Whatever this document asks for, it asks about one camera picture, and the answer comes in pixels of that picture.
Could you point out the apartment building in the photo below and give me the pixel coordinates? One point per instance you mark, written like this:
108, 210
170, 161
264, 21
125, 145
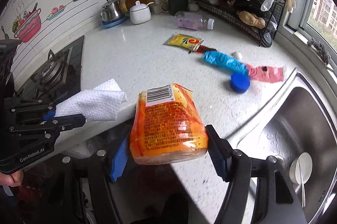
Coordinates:
325, 5

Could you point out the pink face-print wrapper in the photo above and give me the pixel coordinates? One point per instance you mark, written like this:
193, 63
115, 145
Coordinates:
266, 73

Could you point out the blue bottle cap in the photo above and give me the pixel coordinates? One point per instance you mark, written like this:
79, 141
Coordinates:
239, 83

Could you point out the thin metal utensil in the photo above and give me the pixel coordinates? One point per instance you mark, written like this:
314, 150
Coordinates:
302, 187

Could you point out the stainless steel sink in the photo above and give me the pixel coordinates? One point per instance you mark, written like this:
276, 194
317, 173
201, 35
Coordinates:
302, 121

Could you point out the pink plastic bottle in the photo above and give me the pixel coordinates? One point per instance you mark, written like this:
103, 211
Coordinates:
193, 21

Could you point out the grey bristly brush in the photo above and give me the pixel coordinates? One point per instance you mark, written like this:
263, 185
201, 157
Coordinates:
320, 51

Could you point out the dried red chilies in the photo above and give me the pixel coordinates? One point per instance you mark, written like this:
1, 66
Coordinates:
226, 0

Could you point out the black glass gas stove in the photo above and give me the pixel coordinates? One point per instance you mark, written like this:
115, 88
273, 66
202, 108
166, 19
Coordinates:
55, 71

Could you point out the steel teapot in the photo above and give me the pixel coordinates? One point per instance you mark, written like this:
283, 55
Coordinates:
112, 11

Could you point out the dark lumpy item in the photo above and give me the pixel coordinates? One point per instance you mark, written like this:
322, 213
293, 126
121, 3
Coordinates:
247, 6

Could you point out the orange noodle packet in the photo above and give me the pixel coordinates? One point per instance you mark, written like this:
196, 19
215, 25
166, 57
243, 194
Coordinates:
165, 123

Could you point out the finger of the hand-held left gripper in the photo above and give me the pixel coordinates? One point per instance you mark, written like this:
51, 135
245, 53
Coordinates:
49, 116
71, 120

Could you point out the cartoon kitchen wall sticker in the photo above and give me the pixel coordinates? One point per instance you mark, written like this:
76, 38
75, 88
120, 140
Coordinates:
29, 23

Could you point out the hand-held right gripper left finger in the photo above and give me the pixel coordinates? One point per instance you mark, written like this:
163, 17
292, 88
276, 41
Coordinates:
119, 156

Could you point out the white paper towel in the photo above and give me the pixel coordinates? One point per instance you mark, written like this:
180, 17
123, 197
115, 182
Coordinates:
94, 100

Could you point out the white plastic spoon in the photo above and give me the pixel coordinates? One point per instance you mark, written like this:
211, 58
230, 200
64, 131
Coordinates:
237, 54

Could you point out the dark green mug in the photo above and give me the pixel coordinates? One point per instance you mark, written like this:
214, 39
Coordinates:
177, 6

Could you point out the white lidded jar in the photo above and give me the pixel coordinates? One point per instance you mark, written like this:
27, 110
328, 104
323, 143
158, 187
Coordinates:
140, 14

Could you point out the person's left hand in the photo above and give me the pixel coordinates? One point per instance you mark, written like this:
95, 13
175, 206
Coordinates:
13, 178

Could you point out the blue tray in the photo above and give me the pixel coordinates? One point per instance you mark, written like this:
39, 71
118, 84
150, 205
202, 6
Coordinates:
113, 24

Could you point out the black round sink stopper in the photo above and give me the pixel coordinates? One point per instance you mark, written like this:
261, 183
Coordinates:
266, 39

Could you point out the window frame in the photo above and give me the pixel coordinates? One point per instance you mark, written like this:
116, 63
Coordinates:
302, 15

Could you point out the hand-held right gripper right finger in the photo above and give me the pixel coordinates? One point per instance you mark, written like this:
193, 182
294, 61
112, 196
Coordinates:
218, 159

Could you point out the yellow seasoning packet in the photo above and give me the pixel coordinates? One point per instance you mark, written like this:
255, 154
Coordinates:
183, 42

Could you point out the brown potato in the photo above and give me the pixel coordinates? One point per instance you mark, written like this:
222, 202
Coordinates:
251, 19

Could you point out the red chili sauce packet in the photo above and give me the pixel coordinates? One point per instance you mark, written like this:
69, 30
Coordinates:
206, 48

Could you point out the white bowl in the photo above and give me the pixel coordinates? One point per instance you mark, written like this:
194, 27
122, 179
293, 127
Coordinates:
302, 166

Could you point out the blue face-print wrapper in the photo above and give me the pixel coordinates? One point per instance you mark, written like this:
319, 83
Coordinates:
223, 61

